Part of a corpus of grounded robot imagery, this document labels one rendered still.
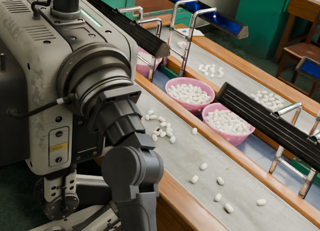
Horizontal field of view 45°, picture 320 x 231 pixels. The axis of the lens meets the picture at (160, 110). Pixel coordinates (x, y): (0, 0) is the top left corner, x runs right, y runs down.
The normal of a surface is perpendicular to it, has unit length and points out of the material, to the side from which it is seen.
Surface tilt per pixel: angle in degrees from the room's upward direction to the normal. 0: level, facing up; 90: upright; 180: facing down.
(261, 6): 90
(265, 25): 90
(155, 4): 90
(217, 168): 0
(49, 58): 51
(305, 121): 0
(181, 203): 0
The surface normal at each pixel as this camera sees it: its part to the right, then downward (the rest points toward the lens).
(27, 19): 0.15, -0.81
